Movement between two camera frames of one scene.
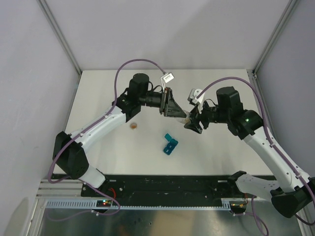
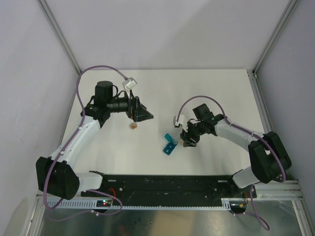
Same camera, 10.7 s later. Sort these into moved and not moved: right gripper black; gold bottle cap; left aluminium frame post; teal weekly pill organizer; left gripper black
Moved: right gripper black; left gripper black
Not moved: teal weekly pill organizer; gold bottle cap; left aluminium frame post
